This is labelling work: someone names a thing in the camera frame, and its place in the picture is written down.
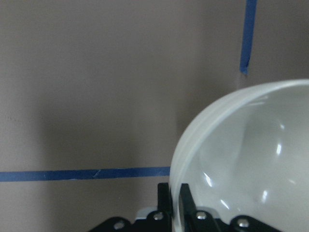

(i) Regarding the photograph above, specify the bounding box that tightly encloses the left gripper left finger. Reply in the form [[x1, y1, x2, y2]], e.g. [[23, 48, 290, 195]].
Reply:
[[157, 183, 173, 232]]

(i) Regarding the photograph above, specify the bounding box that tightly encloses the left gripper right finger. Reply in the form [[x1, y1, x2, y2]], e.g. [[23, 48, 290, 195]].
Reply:
[[180, 184, 209, 232]]

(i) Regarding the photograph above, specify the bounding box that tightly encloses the white bowl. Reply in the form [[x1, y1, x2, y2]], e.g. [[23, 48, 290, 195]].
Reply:
[[169, 79, 309, 232]]

